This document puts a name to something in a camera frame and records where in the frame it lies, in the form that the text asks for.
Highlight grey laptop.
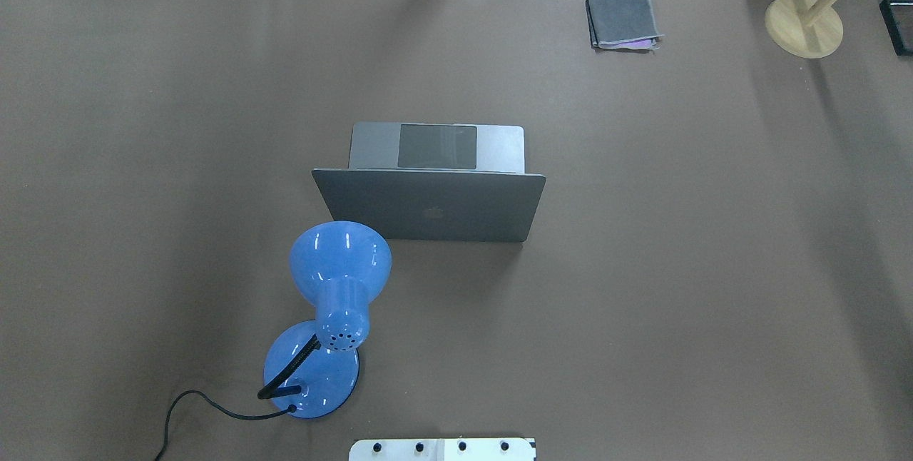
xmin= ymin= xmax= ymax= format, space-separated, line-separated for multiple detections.
xmin=311 ymin=121 xmax=546 ymax=243

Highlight blue desk lamp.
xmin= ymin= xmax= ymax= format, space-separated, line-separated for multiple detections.
xmin=257 ymin=221 xmax=392 ymax=419

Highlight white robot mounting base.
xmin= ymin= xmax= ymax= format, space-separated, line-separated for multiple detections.
xmin=348 ymin=437 xmax=537 ymax=460

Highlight folded grey cloth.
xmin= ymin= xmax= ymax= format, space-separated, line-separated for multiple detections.
xmin=585 ymin=0 xmax=662 ymax=51

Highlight wooden stand with round base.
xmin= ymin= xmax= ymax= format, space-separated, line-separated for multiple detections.
xmin=764 ymin=0 xmax=844 ymax=59

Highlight black tray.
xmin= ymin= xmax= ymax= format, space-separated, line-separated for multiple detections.
xmin=879 ymin=0 xmax=912 ymax=56

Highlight black lamp power cable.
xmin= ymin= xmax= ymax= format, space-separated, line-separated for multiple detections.
xmin=153 ymin=390 xmax=297 ymax=461

